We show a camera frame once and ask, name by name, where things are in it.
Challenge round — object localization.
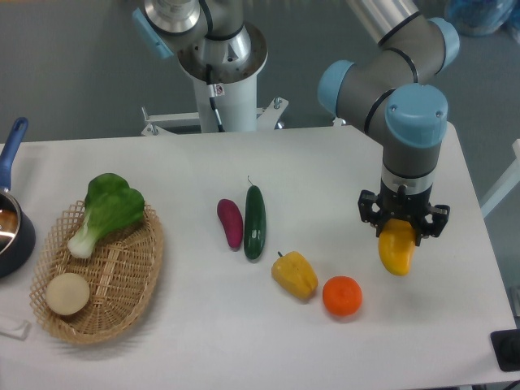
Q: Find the yellow orange mango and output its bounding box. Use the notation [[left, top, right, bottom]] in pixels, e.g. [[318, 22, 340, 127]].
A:
[[378, 219, 415, 276]]

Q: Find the purple sweet potato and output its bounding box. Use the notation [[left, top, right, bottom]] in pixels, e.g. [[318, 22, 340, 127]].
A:
[[217, 199, 244, 250]]

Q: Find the dark green cucumber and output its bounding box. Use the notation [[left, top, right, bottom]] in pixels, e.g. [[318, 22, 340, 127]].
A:
[[243, 178, 267, 262]]

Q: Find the black device at edge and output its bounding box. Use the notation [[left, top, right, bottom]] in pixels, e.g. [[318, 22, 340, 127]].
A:
[[490, 329, 520, 372]]

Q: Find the clear plastic block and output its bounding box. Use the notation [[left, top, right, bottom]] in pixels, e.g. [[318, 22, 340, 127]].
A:
[[0, 314, 32, 341]]

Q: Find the white metal frame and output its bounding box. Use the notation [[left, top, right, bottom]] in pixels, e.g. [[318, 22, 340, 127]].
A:
[[480, 139, 519, 218]]

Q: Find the orange tangerine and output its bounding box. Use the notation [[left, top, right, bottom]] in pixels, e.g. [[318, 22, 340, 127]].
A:
[[322, 275, 363, 317]]

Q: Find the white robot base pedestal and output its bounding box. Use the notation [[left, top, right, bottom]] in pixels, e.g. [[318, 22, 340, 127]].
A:
[[141, 22, 288, 136]]

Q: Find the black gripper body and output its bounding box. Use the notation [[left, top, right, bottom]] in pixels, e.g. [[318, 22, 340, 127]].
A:
[[371, 168, 435, 228]]

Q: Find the green bok choy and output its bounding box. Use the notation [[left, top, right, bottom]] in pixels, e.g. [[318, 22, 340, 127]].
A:
[[67, 173, 145, 258]]

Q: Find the blue handled saucepan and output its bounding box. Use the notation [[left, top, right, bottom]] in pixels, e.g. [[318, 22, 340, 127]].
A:
[[1, 117, 36, 278]]

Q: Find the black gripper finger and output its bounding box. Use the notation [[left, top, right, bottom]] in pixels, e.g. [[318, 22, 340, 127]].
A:
[[413, 204, 450, 246], [357, 189, 387, 237]]

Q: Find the yellow bell pepper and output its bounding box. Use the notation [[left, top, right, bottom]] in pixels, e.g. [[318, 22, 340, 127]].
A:
[[271, 251, 319, 301]]

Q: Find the woven wicker basket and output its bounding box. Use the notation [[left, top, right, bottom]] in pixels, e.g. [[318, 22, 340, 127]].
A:
[[29, 200, 164, 345]]

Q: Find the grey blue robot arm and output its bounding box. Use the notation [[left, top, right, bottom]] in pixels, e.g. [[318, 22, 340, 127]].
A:
[[132, 1, 460, 242]]

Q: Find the blue plastic bag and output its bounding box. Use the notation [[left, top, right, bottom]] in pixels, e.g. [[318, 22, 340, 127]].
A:
[[444, 0, 517, 37]]

